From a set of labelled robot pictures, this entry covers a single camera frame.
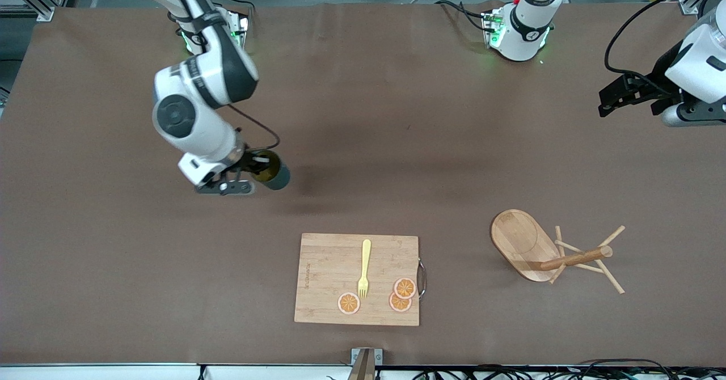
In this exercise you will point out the aluminium table edge rail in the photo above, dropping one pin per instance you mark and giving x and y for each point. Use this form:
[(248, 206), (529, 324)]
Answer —
[(113, 371)]

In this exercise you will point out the teal cup yellow inside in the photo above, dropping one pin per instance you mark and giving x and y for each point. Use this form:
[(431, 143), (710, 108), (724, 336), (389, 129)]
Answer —
[(277, 177)]

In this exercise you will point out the bamboo cutting board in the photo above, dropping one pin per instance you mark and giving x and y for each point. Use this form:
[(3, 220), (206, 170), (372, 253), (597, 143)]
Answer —
[(329, 272)]

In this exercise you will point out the yellow plastic fork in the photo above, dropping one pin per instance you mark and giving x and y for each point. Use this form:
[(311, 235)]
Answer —
[(366, 261)]

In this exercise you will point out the brown table mat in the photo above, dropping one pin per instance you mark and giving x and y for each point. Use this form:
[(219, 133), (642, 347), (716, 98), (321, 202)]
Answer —
[(397, 142)]

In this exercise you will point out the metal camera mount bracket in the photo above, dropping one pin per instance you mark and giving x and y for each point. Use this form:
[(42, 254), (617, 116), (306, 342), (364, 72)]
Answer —
[(366, 363)]

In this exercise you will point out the orange slice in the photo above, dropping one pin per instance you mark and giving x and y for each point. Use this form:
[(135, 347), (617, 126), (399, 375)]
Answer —
[(349, 303), (399, 305), (405, 287)]

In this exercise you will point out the wooden mug tree rack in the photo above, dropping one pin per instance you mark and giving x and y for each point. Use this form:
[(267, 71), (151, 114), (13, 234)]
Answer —
[(522, 241)]

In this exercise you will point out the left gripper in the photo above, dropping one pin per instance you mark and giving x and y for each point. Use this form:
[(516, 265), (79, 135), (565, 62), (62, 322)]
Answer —
[(656, 79)]

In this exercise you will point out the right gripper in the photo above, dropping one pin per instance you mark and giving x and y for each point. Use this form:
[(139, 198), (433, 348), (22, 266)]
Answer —
[(251, 161)]

